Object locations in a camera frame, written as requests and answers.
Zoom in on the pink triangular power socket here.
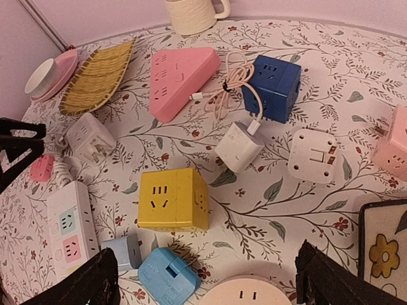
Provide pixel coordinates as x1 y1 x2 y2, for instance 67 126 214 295
149 47 221 123

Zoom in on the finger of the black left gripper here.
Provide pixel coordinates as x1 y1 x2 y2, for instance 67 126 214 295
1 118 46 139
0 138 45 194

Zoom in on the woven bamboo tray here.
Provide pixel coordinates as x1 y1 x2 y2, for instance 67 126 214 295
59 41 135 116

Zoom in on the white tiger cube socket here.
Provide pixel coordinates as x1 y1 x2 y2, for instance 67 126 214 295
65 112 116 166

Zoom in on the white bowl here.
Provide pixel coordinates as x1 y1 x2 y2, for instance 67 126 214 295
24 58 57 98

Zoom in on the cyan square plug adapter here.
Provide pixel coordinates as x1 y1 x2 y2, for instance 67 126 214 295
138 248 201 305

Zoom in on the dark blue cube socket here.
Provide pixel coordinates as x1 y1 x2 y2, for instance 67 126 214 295
249 55 301 124

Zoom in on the floral square plate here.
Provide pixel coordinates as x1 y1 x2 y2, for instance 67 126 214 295
358 200 406 301

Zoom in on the pink plate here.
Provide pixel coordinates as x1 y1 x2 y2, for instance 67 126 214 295
30 50 79 102

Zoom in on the white charger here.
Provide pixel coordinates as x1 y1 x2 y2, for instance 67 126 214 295
287 128 338 185
215 120 265 173

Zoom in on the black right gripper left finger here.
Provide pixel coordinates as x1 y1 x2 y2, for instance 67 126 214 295
24 248 120 305

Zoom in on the white charger right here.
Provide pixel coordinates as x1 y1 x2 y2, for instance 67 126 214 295
287 128 338 185

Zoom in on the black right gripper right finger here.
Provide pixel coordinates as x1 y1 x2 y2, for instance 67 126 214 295
295 241 406 305

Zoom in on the pink plug adapter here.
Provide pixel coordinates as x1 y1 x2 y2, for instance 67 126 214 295
30 154 55 182

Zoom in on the white charger left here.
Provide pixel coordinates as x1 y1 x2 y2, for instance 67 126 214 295
215 120 265 173

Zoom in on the round pink power socket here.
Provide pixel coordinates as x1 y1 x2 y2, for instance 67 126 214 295
198 276 291 305

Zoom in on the yellow cube socket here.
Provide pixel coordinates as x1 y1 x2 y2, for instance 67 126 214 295
137 168 209 232

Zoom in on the small pink cube socket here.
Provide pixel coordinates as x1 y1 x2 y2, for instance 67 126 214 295
371 104 406 182

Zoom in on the white power strip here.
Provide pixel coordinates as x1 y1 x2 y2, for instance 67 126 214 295
47 180 99 281

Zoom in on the light blue plug adapter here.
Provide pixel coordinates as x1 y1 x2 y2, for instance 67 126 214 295
100 234 142 271

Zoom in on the cream ceramic mug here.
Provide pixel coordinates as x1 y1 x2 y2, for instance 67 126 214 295
165 0 231 36

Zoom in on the white coiled strip cord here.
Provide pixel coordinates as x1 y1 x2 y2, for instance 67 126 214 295
50 136 72 188

